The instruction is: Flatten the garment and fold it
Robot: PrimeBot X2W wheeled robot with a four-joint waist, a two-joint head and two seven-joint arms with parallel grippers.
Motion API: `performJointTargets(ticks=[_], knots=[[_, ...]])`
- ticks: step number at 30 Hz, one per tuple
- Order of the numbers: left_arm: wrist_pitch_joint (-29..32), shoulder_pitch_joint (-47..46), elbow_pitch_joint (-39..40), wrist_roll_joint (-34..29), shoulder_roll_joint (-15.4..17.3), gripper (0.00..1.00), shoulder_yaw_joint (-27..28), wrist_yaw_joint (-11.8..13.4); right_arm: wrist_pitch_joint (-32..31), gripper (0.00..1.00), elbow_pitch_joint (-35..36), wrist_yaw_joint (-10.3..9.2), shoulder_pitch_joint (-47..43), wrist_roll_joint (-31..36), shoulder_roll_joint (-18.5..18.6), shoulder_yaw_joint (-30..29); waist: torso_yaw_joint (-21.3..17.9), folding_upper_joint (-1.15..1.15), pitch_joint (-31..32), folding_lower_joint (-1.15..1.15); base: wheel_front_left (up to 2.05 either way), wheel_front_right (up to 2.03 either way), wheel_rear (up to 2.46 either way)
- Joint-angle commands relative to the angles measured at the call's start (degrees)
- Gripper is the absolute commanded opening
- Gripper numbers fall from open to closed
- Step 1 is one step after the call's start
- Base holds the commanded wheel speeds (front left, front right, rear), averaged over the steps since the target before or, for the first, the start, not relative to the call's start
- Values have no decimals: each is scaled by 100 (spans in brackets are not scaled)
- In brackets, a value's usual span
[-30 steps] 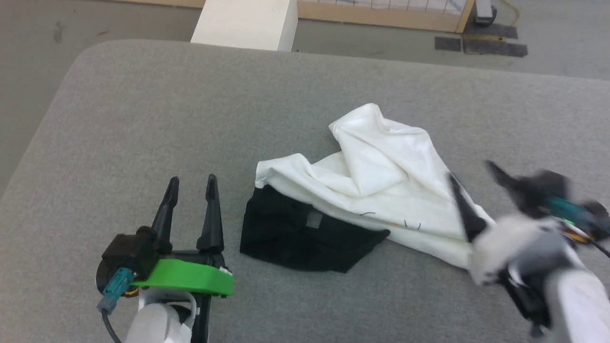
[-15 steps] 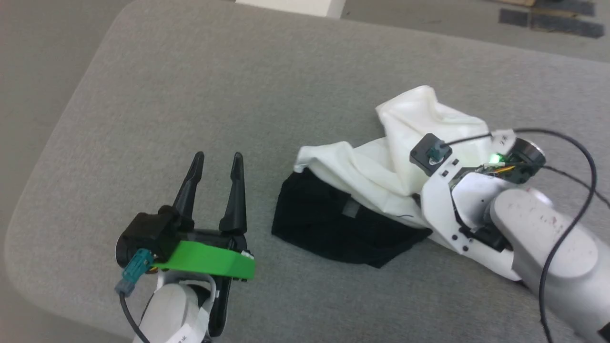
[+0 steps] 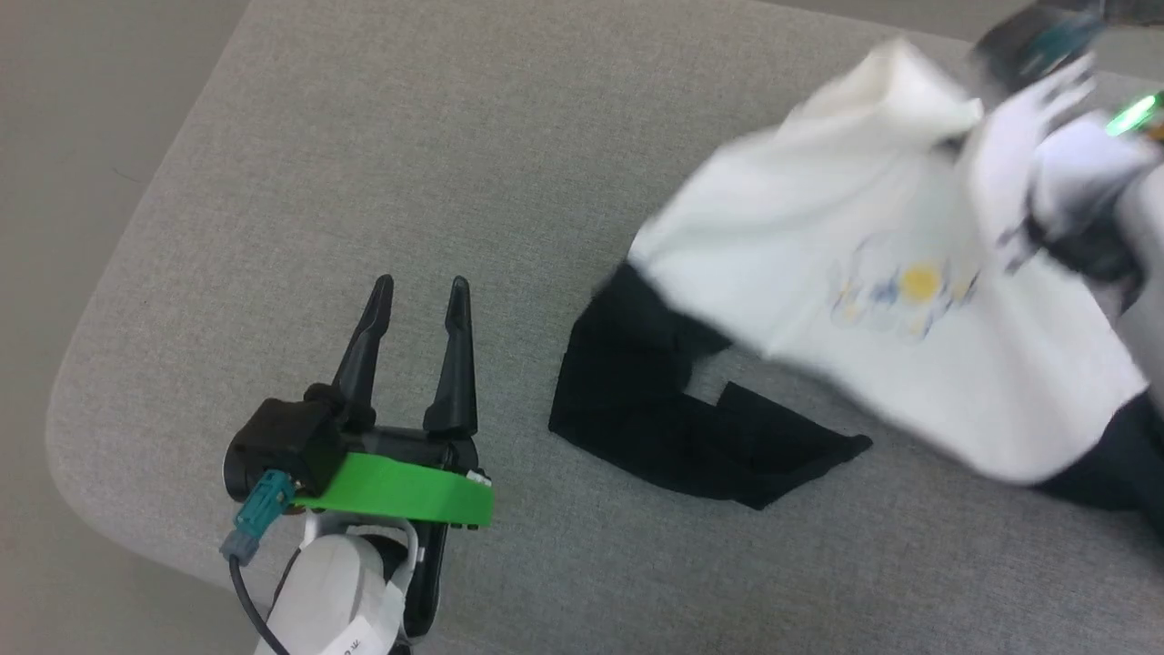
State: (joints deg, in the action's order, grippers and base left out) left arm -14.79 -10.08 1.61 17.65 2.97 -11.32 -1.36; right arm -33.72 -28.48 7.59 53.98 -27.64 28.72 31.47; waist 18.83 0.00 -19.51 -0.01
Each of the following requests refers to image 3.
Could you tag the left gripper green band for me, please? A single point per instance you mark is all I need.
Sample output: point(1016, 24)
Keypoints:
point(400, 487)

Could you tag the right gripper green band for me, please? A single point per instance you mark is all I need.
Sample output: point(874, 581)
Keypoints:
point(1087, 173)

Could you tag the white shirt with black sleeves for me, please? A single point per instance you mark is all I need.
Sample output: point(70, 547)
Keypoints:
point(818, 227)

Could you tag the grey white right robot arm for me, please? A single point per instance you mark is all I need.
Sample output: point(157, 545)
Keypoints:
point(1148, 291)

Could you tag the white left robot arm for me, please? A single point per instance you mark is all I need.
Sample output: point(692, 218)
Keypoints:
point(327, 591)

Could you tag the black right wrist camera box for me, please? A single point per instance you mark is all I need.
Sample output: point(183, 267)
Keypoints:
point(1028, 45)

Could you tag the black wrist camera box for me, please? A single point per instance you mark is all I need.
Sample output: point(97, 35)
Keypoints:
point(1028, 45)
point(273, 446)

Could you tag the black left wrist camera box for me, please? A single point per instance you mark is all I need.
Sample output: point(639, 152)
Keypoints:
point(273, 446)

